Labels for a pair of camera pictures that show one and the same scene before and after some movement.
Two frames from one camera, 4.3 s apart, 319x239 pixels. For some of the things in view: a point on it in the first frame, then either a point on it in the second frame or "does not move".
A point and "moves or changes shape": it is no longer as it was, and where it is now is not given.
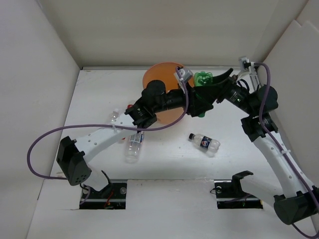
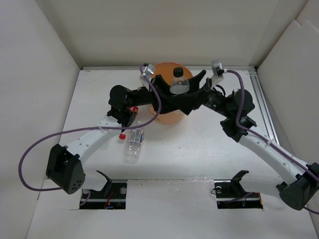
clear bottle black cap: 212,145 moves or changes shape
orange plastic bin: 164,72 does not move
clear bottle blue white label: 132,151 does not move
